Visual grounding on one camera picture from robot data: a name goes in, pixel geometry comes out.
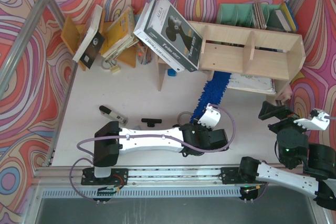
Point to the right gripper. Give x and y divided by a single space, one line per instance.
279 124

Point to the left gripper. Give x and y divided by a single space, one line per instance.
196 125

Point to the masking tape roll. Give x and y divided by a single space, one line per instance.
184 117

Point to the blue microfiber duster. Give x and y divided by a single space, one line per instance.
212 93

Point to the black T-shaped plastic part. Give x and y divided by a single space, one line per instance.
151 122

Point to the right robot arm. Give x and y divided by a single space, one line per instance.
310 167

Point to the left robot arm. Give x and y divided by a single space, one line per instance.
194 139

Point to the light wooden bookshelf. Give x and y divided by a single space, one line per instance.
256 52

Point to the spiral bound drawing notebook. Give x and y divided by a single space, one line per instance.
252 83

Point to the blue pencil sharpener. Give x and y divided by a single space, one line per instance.
171 73

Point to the pen cup with pencils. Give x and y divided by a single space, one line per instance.
143 54

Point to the blue yellow book in organizer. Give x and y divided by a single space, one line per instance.
289 16

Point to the green desk organizer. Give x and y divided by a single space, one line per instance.
259 16

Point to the yellow books stack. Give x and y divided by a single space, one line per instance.
119 36

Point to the white black leaning book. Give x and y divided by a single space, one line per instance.
90 39

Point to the orange wooden book stand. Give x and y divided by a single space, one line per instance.
70 36

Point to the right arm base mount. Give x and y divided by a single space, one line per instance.
230 175

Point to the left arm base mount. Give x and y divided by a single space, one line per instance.
118 177

